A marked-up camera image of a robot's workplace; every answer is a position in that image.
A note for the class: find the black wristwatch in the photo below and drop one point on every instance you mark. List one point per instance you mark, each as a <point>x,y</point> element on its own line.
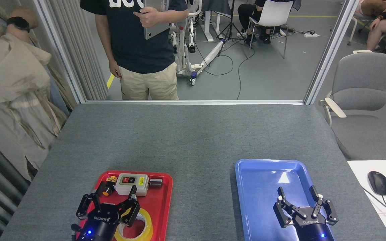
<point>18,23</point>

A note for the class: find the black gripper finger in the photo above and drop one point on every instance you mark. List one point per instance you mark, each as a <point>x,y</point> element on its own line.
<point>286,211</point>
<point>87,207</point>
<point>131,211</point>
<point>327,211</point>

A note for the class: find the yellow tape roll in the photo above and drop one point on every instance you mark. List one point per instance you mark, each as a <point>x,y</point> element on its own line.
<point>147,224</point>

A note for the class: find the white stand on wheels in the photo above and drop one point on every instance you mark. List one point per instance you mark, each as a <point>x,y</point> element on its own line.
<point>183,50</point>

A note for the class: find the white switch box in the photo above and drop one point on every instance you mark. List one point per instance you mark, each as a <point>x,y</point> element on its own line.
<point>131,187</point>

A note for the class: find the orange push button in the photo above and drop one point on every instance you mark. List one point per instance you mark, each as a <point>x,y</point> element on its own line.
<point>107,191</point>

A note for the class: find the person's left hand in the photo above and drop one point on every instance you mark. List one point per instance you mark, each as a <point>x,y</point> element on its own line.
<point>147,16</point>

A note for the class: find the person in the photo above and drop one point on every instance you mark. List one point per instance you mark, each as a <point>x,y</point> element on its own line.
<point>246,16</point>
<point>385,23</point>
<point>8,87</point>
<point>136,50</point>

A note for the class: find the black tripod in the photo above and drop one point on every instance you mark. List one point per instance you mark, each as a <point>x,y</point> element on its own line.
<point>230,23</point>

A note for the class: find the white power strip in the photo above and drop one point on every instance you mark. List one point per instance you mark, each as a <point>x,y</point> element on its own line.
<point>311,34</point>

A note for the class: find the blue plastic tray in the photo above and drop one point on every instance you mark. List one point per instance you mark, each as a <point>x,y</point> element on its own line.
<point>256,201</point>

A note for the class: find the silver metal cylinder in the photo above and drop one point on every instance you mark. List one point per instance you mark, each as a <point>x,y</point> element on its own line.
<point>155,183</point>

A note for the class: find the red plastic tray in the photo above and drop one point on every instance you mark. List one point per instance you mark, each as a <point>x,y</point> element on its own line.
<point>157,207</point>

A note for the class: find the silver frame post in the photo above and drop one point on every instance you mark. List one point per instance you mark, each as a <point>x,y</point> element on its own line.
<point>62,53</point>
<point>330,53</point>

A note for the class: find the grey office chair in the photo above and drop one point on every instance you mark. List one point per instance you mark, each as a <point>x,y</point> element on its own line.
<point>364,100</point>

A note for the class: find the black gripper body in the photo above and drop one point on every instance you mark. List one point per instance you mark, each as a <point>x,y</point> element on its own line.
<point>313,227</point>
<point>100,225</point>

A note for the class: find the black computer mouse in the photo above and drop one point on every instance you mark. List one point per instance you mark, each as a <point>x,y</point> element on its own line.
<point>379,183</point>

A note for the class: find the white desk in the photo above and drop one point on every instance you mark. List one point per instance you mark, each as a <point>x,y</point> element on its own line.
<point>360,170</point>

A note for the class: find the person's right hand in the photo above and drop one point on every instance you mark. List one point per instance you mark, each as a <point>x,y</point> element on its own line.
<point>116,69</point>

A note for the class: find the person's hand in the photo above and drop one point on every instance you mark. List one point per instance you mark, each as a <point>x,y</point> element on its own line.
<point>23,15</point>

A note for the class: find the white plastic chair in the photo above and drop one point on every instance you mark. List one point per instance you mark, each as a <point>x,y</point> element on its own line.
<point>275,15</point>

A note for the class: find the small yellow electrical part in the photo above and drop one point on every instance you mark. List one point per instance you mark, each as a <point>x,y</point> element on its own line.
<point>112,179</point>

